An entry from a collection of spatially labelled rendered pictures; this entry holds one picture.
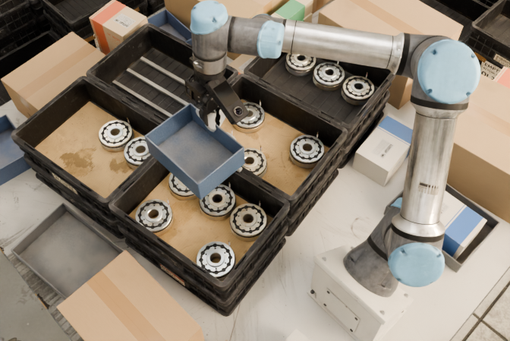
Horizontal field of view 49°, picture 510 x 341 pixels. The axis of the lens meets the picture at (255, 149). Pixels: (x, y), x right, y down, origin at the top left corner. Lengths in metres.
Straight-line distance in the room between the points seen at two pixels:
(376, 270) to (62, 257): 0.91
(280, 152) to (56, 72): 0.80
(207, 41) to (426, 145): 0.50
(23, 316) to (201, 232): 1.15
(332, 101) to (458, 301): 0.71
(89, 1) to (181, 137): 1.50
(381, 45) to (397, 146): 0.60
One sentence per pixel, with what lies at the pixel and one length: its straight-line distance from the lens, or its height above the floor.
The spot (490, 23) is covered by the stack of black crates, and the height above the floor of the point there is 0.49.
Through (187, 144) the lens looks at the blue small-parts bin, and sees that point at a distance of 1.44.
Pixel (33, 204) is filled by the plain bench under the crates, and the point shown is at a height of 0.70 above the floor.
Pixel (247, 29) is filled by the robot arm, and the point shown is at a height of 1.44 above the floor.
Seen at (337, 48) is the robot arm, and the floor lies 1.34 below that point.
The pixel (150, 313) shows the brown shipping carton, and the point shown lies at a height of 0.86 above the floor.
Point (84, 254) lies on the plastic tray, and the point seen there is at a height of 0.70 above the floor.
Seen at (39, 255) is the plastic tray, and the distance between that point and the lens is 1.80.
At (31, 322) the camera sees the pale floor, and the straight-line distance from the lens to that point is 2.52.
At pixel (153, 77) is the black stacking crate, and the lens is 1.94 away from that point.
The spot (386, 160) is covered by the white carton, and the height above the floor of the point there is 0.79.
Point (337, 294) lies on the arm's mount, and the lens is 1.48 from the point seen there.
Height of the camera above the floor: 2.23
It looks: 55 degrees down
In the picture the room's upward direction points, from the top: 1 degrees counter-clockwise
